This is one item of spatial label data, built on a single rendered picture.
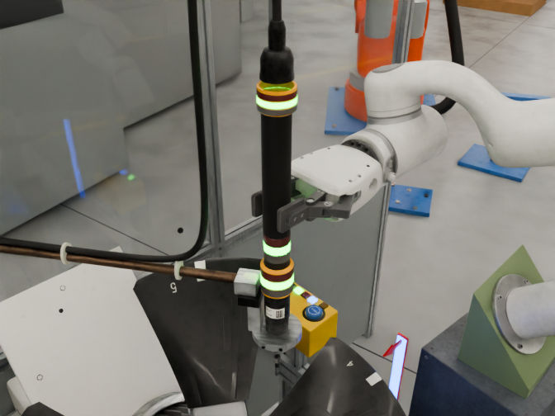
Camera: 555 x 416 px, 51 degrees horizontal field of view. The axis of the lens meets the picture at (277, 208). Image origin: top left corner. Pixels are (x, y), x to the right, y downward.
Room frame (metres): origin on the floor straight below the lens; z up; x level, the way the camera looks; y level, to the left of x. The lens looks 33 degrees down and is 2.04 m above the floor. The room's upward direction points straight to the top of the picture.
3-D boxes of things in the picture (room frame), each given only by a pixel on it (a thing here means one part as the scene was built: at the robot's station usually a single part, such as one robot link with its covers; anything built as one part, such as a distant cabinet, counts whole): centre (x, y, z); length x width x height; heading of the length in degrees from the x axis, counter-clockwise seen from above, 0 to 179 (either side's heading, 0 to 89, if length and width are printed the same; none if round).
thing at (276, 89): (0.58, 0.00, 1.80); 0.04 x 0.04 x 0.03
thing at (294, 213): (0.57, -0.03, 1.65); 0.07 x 0.03 x 0.03; 134
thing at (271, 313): (0.58, 0.00, 1.65); 0.04 x 0.04 x 0.46
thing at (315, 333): (1.04, -0.06, 1.02); 0.16 x 0.10 x 0.11; 44
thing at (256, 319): (0.58, 0.01, 1.49); 0.09 x 0.07 x 0.10; 79
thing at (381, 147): (0.70, -0.12, 1.65); 0.09 x 0.03 x 0.08; 44
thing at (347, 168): (0.66, -0.08, 1.65); 0.11 x 0.10 x 0.07; 134
